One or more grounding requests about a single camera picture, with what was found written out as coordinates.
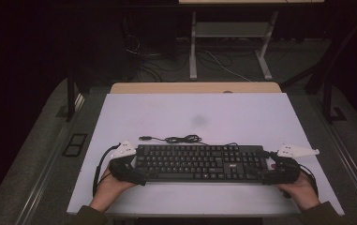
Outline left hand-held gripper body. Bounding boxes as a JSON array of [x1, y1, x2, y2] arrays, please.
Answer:
[[109, 140, 149, 187]]

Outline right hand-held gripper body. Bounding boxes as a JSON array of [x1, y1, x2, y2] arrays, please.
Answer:
[[261, 143, 320, 186]]

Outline black keyboard usb cable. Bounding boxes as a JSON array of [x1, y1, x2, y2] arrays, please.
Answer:
[[138, 134, 240, 147]]

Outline black computer keyboard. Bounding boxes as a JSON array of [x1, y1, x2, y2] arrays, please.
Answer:
[[134, 143, 271, 185]]

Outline person's left hand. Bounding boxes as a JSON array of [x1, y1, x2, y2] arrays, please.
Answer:
[[89, 168, 137, 213]]

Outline person's right hand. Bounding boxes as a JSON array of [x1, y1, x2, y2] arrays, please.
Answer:
[[275, 171, 321, 211]]

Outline white table board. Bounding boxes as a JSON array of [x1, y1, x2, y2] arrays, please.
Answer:
[[67, 92, 345, 218]]

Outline black metal stand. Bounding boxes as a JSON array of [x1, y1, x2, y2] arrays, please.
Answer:
[[321, 78, 348, 125], [65, 74, 85, 124]]

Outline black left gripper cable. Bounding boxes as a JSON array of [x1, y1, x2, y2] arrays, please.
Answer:
[[92, 142, 122, 197]]

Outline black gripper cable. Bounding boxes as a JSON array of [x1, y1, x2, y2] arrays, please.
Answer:
[[299, 163, 320, 199], [92, 142, 122, 197]]

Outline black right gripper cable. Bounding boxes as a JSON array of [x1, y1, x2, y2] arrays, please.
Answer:
[[299, 163, 320, 199]]

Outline black floor socket frame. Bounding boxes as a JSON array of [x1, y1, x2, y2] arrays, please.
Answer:
[[61, 132, 88, 158]]

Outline black floor cables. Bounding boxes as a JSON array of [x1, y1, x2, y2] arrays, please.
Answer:
[[125, 34, 190, 83]]

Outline white floor cable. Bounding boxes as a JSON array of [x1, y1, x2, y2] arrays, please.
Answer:
[[203, 50, 253, 83]]

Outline white metal desk frame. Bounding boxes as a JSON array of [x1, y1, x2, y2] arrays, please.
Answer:
[[188, 10, 279, 82]]

